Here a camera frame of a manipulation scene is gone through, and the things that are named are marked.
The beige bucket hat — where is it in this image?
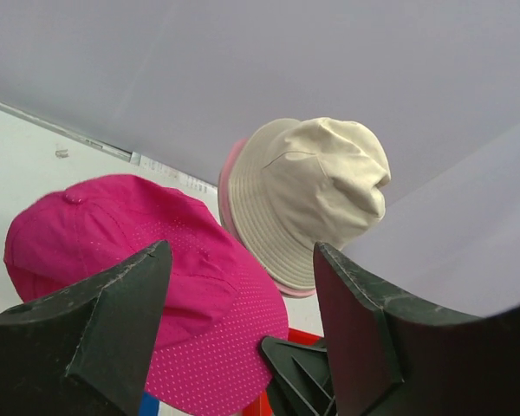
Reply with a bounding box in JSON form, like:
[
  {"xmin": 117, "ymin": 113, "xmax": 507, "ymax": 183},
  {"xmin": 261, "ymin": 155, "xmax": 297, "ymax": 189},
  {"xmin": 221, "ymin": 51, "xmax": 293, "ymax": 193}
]
[{"xmin": 227, "ymin": 117, "xmax": 391, "ymax": 291}]

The pink bucket hat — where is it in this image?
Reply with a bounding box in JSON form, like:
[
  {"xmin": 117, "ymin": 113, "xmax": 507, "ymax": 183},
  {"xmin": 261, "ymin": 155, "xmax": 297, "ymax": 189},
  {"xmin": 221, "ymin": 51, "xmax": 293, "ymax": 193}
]
[{"xmin": 217, "ymin": 137, "xmax": 317, "ymax": 299}]

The red plastic tray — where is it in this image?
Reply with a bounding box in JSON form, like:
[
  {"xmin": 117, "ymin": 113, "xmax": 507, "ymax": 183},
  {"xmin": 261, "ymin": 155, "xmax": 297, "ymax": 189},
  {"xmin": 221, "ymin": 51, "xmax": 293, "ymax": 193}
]
[{"xmin": 246, "ymin": 328, "xmax": 326, "ymax": 416}]

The magenta baseball cap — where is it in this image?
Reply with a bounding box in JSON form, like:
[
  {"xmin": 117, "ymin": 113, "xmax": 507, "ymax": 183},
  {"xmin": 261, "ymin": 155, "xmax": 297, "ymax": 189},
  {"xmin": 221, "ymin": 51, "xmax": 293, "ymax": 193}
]
[{"xmin": 3, "ymin": 174, "xmax": 289, "ymax": 415}]

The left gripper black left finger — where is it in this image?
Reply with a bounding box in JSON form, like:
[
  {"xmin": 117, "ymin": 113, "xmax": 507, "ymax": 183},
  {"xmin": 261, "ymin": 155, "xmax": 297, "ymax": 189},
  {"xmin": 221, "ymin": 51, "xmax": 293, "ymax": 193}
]
[{"xmin": 0, "ymin": 241, "xmax": 172, "ymax": 415}]

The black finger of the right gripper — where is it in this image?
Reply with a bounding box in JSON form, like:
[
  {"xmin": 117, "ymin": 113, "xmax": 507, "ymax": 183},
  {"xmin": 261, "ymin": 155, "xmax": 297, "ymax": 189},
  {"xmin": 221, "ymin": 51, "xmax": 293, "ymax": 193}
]
[{"xmin": 259, "ymin": 335, "xmax": 339, "ymax": 416}]

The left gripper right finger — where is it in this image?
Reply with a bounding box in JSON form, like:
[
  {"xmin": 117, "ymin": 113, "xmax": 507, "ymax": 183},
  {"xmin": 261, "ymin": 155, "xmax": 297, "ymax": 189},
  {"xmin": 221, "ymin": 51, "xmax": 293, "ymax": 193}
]
[{"xmin": 313, "ymin": 243, "xmax": 520, "ymax": 415}]

